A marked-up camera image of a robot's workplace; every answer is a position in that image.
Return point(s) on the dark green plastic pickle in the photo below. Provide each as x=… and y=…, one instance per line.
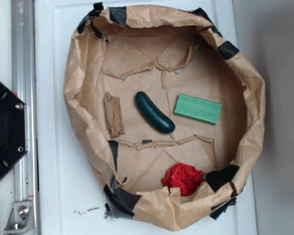
x=152, y=114

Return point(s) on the brown paper bag tray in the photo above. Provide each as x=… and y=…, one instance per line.
x=163, y=52

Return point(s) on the brown wood bark piece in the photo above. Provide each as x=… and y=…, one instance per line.
x=113, y=115

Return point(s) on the green rectangular sponge block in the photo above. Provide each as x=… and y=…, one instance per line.
x=198, y=109

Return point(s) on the red crumpled tissue paper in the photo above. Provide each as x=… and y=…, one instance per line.
x=185, y=177

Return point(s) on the white plastic board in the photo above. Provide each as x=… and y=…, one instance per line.
x=71, y=200

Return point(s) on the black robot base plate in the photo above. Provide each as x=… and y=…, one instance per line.
x=12, y=130

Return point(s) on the aluminium extrusion rail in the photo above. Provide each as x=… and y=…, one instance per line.
x=24, y=85

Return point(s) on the metal corner bracket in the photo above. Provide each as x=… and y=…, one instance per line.
x=21, y=220

